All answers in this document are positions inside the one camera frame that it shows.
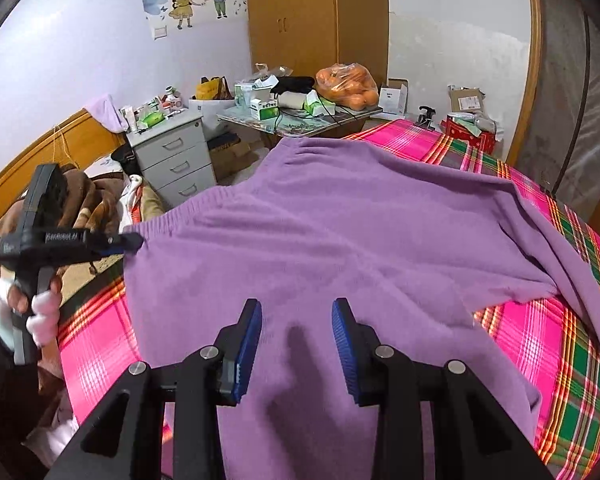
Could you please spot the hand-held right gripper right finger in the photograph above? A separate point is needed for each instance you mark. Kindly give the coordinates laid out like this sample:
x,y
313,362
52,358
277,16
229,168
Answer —
x,y
345,355

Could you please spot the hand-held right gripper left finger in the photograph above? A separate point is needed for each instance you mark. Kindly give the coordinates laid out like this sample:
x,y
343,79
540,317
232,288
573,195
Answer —
x,y
247,355

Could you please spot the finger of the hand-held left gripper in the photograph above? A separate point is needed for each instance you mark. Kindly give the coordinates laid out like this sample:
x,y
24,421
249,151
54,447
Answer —
x,y
125,242

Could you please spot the person's left forearm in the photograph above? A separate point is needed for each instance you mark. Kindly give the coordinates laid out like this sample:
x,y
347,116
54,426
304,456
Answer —
x,y
0,370

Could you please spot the person's left hand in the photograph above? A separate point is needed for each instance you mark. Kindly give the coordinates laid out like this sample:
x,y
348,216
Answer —
x,y
45,310

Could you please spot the beige pillow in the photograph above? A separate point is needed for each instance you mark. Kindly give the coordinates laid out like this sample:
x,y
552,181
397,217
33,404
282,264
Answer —
x,y
147,200

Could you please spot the brown blanket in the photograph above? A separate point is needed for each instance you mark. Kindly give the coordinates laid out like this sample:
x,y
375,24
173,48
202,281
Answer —
x,y
87,200

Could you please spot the wooden headboard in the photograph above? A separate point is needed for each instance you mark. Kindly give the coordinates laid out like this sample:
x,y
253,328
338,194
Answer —
x,y
30,165

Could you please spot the grey drawer cabinet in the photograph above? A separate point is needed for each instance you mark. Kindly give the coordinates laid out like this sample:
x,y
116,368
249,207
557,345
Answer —
x,y
175,160

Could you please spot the purple towel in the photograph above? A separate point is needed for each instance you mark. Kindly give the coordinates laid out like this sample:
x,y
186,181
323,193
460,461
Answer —
x,y
105,112

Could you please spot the flat cardboard box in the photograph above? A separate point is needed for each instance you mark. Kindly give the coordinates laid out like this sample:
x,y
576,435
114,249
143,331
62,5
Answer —
x,y
232,157

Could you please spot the yellow bag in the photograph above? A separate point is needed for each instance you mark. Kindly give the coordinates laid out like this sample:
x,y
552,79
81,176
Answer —
x,y
212,90

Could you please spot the folding table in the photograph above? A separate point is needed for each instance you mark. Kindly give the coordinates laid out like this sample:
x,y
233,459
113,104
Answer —
x,y
300,127

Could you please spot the pink green plaid bed sheet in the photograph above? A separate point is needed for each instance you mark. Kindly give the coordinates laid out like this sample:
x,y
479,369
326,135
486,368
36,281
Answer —
x,y
570,360

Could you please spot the black pouch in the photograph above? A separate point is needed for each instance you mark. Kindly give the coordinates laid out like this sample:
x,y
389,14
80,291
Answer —
x,y
292,85

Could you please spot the green tissue pack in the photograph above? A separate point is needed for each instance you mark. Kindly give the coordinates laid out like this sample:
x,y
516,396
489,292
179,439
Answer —
x,y
317,105

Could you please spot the red box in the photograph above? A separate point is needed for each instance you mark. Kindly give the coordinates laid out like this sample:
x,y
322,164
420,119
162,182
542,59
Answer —
x,y
467,135

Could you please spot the white cardboard box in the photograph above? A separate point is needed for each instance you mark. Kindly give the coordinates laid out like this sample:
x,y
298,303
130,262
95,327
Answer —
x,y
392,97

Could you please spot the bag of oranges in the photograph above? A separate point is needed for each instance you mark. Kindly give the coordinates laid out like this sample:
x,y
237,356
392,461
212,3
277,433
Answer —
x,y
347,85

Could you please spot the brown cardboard box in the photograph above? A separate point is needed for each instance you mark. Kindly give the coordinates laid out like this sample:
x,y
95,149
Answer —
x,y
467,99

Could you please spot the wooden wardrobe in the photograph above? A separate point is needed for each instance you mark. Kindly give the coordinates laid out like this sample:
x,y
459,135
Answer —
x,y
305,20

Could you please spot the clear plastic sheet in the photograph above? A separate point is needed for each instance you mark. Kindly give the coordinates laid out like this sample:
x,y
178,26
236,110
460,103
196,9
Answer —
x,y
580,110

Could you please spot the wooden door frame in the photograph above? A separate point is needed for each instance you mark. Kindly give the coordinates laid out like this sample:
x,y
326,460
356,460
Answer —
x,y
527,60

